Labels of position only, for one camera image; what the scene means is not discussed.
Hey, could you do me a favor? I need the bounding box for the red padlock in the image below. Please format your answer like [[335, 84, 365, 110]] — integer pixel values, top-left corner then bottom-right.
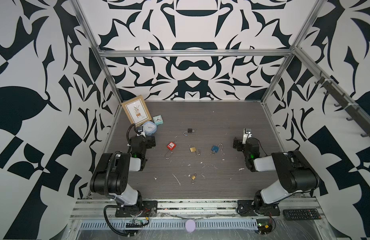
[[165, 141, 177, 160]]

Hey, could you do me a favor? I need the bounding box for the small black padlock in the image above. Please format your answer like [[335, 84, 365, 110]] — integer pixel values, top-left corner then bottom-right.
[[183, 129, 196, 136]]

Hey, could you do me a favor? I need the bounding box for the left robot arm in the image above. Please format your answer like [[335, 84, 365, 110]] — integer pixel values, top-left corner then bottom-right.
[[90, 124, 156, 212]]

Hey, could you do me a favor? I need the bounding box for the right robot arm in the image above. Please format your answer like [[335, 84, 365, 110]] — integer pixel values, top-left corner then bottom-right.
[[233, 138, 320, 212]]

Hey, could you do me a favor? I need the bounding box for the blue square alarm clock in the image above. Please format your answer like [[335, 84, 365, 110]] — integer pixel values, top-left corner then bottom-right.
[[142, 121, 157, 136]]

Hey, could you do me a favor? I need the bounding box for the green square alarm clock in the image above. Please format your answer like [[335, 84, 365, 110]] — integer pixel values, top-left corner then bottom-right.
[[153, 115, 164, 126]]

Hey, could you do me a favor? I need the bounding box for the blue padlock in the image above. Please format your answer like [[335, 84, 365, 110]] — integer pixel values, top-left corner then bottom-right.
[[211, 144, 224, 155]]

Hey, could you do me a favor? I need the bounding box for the right circuit board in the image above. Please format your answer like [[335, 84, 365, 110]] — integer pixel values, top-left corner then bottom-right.
[[255, 219, 276, 236]]

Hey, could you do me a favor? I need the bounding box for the circuit board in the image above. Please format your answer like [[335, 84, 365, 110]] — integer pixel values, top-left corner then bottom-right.
[[126, 218, 150, 228], [255, 219, 276, 236]]

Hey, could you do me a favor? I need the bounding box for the left circuit board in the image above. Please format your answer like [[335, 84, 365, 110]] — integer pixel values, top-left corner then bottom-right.
[[126, 218, 150, 228]]

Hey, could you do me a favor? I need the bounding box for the black remote control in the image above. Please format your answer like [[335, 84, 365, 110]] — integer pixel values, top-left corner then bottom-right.
[[283, 209, 321, 221]]

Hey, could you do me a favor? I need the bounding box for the purple round lid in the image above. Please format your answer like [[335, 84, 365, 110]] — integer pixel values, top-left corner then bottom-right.
[[185, 219, 196, 233]]

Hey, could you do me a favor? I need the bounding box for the black coat hook rack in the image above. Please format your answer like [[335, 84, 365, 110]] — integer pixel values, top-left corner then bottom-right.
[[315, 71, 370, 138]]

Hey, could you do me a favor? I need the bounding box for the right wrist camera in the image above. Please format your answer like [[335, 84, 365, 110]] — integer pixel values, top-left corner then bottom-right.
[[242, 128, 252, 144]]

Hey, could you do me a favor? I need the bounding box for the wooden picture frame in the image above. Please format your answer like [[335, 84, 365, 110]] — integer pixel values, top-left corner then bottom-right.
[[122, 95, 152, 126]]

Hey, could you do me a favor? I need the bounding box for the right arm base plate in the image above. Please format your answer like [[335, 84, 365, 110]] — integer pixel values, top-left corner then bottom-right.
[[236, 200, 281, 217]]

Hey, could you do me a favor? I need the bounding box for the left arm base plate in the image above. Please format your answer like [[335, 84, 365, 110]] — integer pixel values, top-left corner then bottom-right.
[[115, 201, 158, 218]]

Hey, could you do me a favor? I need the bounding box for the white slotted cable duct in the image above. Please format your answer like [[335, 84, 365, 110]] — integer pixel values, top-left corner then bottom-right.
[[80, 219, 258, 231]]

